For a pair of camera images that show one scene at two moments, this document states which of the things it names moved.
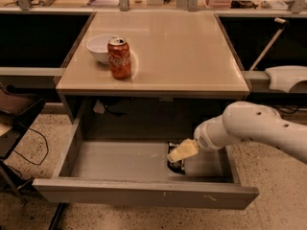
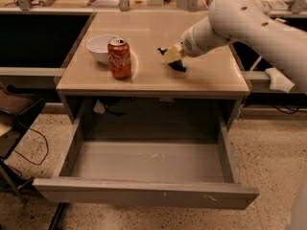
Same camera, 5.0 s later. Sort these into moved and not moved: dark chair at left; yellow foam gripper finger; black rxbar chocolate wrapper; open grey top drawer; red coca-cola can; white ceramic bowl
Moved: black rxbar chocolate wrapper; yellow foam gripper finger
Not moved: white ceramic bowl; red coca-cola can; dark chair at left; open grey top drawer
